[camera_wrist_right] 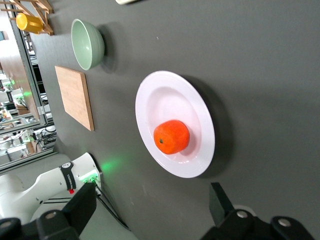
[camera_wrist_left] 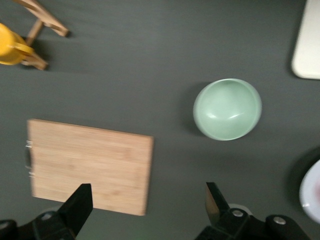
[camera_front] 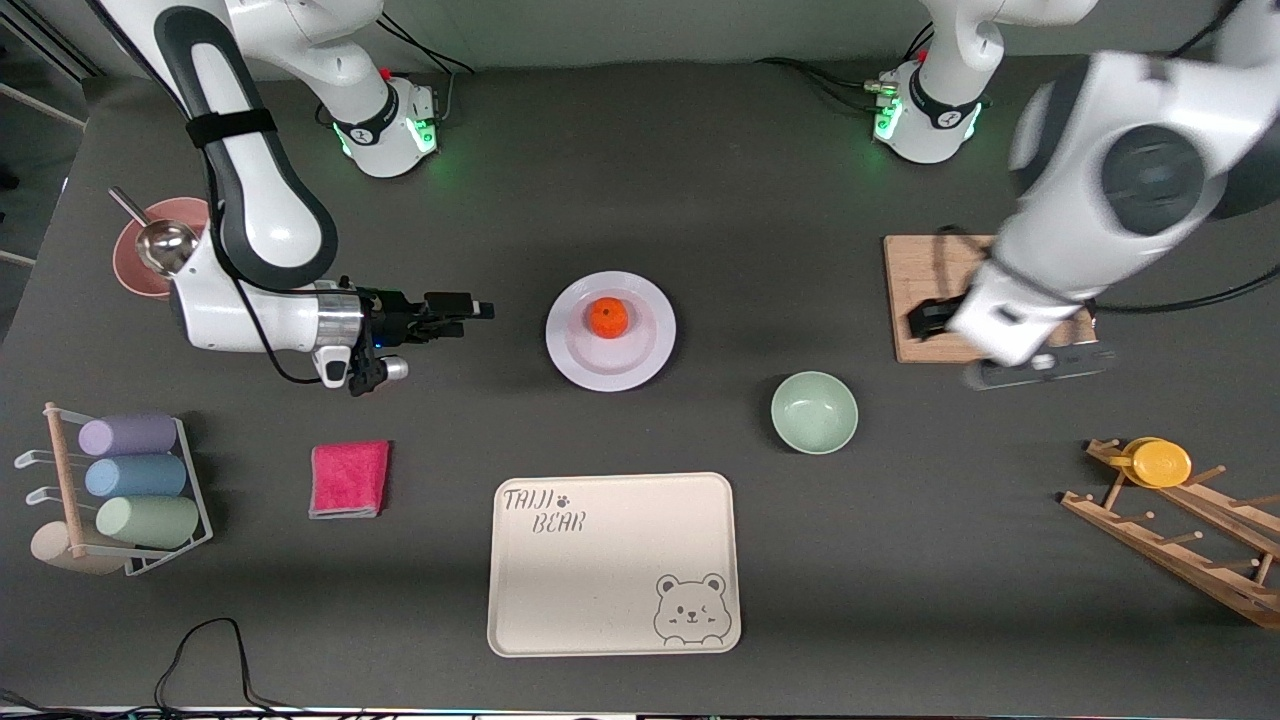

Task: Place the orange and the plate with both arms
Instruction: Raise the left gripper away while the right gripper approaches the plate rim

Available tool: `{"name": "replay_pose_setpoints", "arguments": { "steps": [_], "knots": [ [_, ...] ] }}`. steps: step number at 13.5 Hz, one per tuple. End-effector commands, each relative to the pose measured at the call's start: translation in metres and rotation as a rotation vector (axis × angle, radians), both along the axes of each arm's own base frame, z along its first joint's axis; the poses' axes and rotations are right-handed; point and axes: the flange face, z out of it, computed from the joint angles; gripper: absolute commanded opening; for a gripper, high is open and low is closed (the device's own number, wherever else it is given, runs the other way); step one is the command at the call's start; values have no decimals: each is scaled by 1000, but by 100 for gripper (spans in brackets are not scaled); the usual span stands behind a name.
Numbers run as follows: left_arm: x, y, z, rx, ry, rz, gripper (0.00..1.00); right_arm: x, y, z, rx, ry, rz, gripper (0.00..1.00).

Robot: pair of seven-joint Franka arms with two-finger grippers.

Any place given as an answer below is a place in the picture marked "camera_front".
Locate green cup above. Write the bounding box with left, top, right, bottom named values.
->
left=95, top=495, right=201, bottom=550

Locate wooden cutting board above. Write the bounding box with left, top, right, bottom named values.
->
left=883, top=235, right=1102, bottom=365

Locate light green bowl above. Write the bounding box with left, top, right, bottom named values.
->
left=770, top=371, right=859, bottom=456

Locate pink bowl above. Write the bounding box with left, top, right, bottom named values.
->
left=112, top=196, right=213, bottom=301

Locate black cable on table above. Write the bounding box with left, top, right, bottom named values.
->
left=0, top=617, right=401, bottom=720

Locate blue cup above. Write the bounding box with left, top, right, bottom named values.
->
left=84, top=455, right=188, bottom=499

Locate black arm base cable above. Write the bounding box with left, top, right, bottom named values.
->
left=755, top=25, right=936, bottom=116
left=375, top=15, right=477, bottom=126

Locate white wire cup rack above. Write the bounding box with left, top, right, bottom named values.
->
left=14, top=415, right=214, bottom=578

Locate orange mandarin fruit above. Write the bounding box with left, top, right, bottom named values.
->
left=587, top=296, right=631, bottom=340

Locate white round plate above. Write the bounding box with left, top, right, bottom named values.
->
left=545, top=272, right=678, bottom=395

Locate beige cup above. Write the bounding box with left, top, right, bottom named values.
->
left=30, top=520, right=126, bottom=577

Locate beige bear print tray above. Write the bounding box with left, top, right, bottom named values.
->
left=487, top=472, right=742, bottom=658

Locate pink folded cloth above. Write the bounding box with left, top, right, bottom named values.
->
left=309, top=441, right=391, bottom=520

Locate black left arm base cable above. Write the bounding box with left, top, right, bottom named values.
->
left=755, top=25, right=936, bottom=116

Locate metal scoop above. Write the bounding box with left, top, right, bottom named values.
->
left=108, top=187, right=201, bottom=278

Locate wooden rack rod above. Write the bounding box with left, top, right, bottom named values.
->
left=44, top=402, right=88, bottom=559

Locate black right arm base cable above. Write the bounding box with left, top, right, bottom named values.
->
left=375, top=15, right=477, bottom=126

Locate yellow cup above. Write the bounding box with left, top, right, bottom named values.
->
left=1110, top=437, right=1193, bottom=490

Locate purple cup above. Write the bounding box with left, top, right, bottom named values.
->
left=78, top=413, right=179, bottom=458

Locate wooden peg drying rack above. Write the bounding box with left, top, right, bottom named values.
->
left=1060, top=437, right=1280, bottom=630

